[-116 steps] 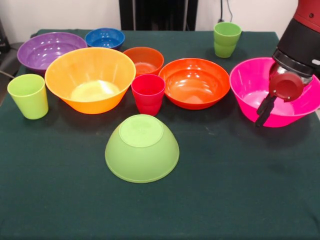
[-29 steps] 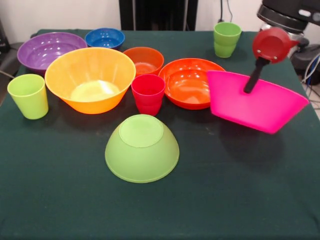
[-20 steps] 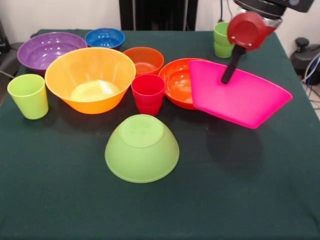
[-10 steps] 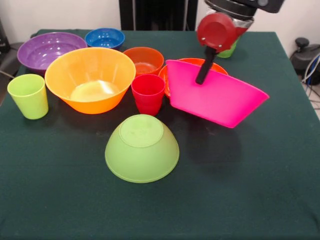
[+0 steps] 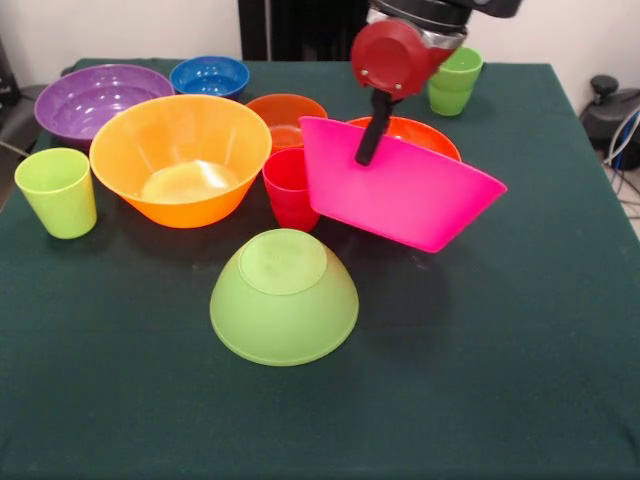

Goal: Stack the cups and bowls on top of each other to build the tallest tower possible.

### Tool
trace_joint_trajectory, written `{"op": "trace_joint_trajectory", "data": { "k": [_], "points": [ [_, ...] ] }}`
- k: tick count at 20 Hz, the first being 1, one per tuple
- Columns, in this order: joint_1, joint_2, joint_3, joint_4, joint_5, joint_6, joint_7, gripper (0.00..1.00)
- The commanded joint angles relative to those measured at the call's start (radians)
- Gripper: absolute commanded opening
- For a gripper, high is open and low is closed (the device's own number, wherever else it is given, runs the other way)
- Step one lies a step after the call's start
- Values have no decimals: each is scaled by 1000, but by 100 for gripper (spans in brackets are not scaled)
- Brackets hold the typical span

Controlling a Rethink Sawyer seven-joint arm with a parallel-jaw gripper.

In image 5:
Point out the small orange-red bowl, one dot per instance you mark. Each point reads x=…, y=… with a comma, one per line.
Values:
x=280, y=115

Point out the green bowl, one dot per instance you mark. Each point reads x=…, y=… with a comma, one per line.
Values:
x=285, y=310

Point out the lime yellow cup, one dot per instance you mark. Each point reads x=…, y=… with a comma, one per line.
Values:
x=57, y=200

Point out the blue bowl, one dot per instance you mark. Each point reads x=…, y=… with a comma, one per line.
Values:
x=210, y=75

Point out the dark green tablecloth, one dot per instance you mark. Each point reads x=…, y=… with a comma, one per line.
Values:
x=450, y=350

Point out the green cup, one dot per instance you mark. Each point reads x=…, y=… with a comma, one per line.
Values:
x=455, y=85

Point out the wide orange-red bowl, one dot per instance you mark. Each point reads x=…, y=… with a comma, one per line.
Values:
x=420, y=134

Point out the large yellow-orange bowl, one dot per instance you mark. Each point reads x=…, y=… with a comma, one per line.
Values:
x=175, y=150

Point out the purple bowl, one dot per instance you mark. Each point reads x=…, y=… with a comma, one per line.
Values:
x=75, y=105

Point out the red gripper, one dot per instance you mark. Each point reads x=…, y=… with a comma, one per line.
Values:
x=395, y=57

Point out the magenta red cup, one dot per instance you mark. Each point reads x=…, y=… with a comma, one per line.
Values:
x=287, y=195

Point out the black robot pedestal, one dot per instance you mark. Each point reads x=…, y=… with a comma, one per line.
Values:
x=310, y=30

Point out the pink bowl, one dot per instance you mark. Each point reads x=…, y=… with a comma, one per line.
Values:
x=400, y=195

